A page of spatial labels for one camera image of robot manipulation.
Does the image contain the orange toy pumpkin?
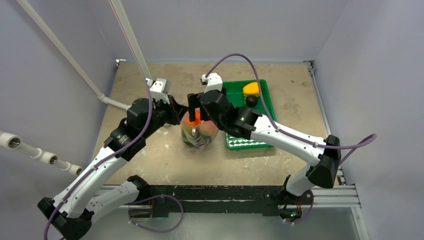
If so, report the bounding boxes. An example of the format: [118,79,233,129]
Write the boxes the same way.
[184,111,202,128]

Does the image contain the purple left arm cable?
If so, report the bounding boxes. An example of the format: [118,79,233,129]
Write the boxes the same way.
[43,79,154,240]

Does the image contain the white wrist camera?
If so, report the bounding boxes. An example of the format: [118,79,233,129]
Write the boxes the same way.
[145,78,171,105]
[200,72,223,93]

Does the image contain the yellow toy bell pepper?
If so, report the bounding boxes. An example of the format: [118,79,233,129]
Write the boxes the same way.
[242,81,261,97]

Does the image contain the toy peach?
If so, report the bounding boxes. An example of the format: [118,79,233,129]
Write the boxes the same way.
[198,121,219,139]

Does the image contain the clear pink zip top bag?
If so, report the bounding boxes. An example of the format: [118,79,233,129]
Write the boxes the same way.
[181,112,216,150]

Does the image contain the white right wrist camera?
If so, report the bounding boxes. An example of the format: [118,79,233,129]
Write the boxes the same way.
[200,72,223,93]

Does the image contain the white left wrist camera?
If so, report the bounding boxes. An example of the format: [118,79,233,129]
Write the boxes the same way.
[145,78,171,105]

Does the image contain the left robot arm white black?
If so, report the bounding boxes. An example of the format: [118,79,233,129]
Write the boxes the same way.
[37,95,189,240]

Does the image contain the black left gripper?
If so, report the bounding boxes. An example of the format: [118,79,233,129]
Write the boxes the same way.
[141,93,189,139]

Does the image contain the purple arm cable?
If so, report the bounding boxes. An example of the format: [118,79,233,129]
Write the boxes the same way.
[43,79,154,240]
[204,53,378,167]

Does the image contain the white pvc pipe frame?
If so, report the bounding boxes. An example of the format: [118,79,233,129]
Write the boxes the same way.
[0,0,153,176]

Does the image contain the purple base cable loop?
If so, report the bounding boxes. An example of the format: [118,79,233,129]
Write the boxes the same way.
[127,195,184,234]

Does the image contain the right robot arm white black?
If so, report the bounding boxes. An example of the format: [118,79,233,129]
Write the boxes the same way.
[187,90,341,204]

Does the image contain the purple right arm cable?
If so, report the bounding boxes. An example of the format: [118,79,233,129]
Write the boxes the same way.
[204,53,378,167]

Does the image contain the green plastic tray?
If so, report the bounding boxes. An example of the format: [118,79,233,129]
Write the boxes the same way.
[222,79,277,151]

